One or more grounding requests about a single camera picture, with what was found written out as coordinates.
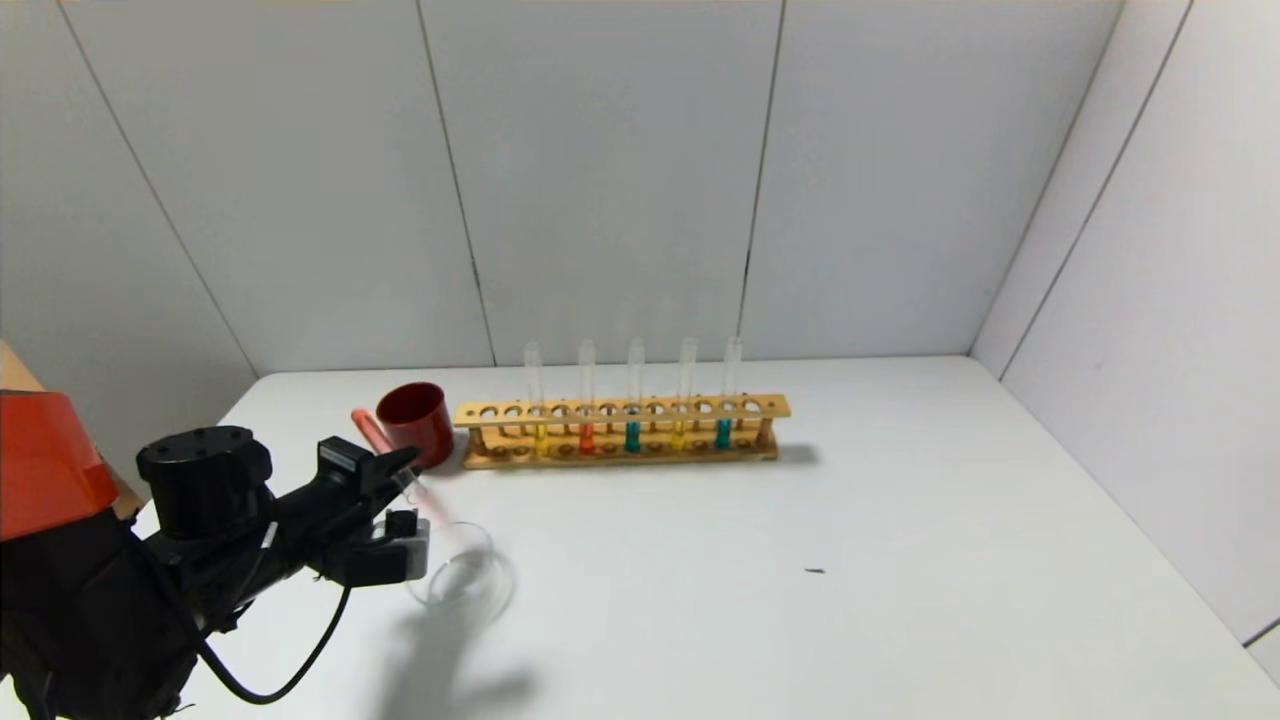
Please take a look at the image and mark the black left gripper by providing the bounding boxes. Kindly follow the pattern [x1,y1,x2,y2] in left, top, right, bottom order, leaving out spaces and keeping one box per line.
[274,435,423,562]

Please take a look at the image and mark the red pigment glass test tube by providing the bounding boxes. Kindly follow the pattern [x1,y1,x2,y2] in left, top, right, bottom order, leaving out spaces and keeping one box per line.
[577,340,597,456]
[350,407,456,531]

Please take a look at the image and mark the yellow pigment glass test tube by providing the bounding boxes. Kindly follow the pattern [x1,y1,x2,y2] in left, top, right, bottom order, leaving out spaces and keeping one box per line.
[524,342,551,458]
[672,338,697,452]

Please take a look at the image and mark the teal pigment glass test tube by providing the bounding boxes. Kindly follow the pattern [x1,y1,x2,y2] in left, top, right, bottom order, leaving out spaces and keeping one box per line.
[714,337,743,451]
[626,339,646,454]

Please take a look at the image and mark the wooden test tube rack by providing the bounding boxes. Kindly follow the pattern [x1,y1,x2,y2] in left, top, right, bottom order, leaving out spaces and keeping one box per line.
[454,394,791,471]

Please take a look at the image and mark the dark red plastic cup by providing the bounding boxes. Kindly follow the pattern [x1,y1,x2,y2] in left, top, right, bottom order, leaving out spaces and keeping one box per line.
[377,383,457,472]

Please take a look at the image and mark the clear glass dish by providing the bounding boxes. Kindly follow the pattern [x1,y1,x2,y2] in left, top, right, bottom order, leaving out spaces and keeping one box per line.
[405,521,516,633]

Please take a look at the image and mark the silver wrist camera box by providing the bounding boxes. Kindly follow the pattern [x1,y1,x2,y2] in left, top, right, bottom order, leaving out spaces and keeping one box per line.
[345,535,431,588]

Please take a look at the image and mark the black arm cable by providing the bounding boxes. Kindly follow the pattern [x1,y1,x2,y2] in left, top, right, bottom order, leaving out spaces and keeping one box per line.
[130,540,351,706]

